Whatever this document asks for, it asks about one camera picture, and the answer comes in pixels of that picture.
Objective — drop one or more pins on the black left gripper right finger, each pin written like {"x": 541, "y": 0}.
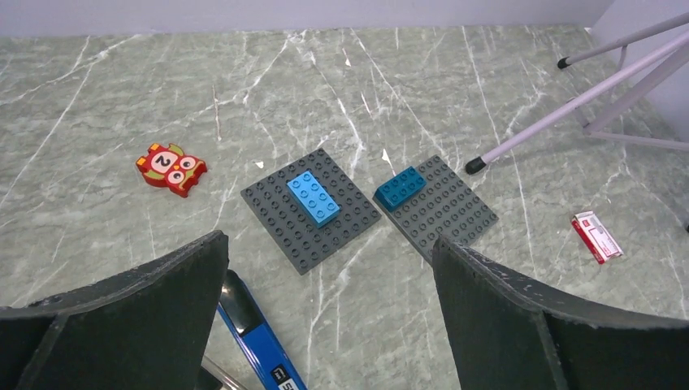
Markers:
{"x": 509, "y": 331}

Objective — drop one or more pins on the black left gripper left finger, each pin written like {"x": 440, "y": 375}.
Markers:
{"x": 145, "y": 328}

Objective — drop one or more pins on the red white staple box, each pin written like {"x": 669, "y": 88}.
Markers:
{"x": 596, "y": 237}

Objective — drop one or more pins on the right grey building baseplate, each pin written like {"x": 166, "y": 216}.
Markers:
{"x": 446, "y": 206}

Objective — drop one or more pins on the grey building baseplate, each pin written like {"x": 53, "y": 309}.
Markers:
{"x": 291, "y": 228}
{"x": 446, "y": 206}

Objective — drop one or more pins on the red owl toy block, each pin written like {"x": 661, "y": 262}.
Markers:
{"x": 170, "y": 167}

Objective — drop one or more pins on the lavender music stand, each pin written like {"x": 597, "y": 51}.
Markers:
{"x": 667, "y": 58}

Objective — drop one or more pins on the left grey building baseplate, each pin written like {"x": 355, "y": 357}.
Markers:
{"x": 291, "y": 228}

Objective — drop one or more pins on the dark teal building brick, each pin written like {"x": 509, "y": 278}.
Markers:
{"x": 399, "y": 189}

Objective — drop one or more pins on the light blue building brick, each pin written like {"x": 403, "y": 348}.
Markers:
{"x": 313, "y": 198}

